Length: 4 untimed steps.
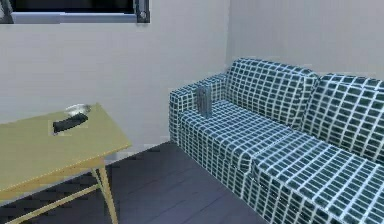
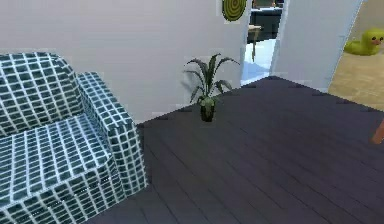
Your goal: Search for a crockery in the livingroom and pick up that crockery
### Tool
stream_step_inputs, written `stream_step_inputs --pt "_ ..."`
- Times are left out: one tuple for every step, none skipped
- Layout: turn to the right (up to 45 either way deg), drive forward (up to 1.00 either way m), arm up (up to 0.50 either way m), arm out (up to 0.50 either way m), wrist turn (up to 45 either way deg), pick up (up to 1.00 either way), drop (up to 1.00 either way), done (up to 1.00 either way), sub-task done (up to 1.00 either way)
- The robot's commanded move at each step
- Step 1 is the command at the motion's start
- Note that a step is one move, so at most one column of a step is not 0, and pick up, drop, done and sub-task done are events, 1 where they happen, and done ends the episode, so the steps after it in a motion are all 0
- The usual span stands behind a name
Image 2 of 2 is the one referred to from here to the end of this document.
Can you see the green house plant in pot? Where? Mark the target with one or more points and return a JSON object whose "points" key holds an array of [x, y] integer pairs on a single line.
{"points": [[207, 100]]}

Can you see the wooden table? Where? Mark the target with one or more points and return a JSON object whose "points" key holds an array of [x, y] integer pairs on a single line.
{"points": [[254, 30]]}

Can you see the dark blue cupboard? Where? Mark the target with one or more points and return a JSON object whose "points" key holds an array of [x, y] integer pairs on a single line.
{"points": [[266, 20]]}

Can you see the dark green checked sofa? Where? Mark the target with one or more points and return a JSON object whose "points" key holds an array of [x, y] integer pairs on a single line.
{"points": [[50, 143]]}

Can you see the brown wooden furniture leg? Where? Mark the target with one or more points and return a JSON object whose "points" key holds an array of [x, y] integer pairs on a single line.
{"points": [[379, 133]]}

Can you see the yellow green duck toy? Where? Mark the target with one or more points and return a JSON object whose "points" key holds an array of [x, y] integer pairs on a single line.
{"points": [[368, 42]]}

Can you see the green round spiral wall picture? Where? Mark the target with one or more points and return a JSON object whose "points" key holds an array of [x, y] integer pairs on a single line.
{"points": [[234, 8]]}

